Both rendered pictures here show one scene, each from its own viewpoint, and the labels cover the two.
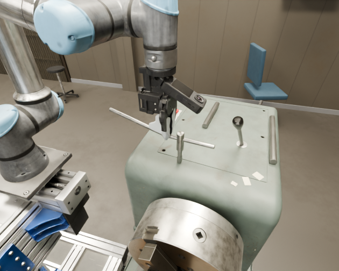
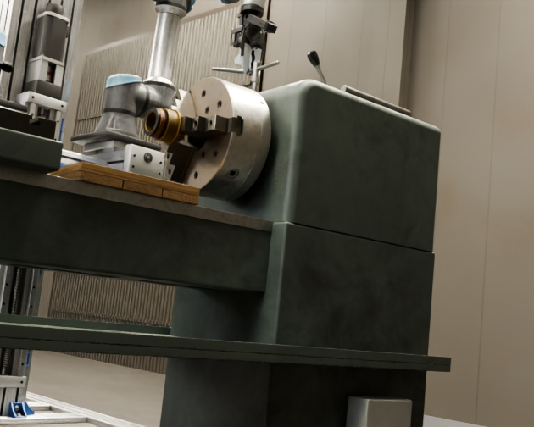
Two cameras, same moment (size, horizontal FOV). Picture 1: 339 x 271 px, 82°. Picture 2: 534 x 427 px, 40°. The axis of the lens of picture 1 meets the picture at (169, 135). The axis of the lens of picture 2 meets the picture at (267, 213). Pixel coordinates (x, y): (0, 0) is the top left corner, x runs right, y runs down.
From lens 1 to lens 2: 2.07 m
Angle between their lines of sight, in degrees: 53
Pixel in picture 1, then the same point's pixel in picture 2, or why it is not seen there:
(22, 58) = (167, 47)
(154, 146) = not seen: hidden behind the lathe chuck
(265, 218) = (292, 89)
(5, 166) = (105, 117)
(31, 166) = (123, 125)
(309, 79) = not seen: outside the picture
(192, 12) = (531, 224)
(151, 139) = not seen: hidden behind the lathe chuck
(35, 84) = (165, 71)
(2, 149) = (114, 97)
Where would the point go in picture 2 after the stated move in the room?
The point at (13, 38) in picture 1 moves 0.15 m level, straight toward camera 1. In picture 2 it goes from (169, 32) to (169, 15)
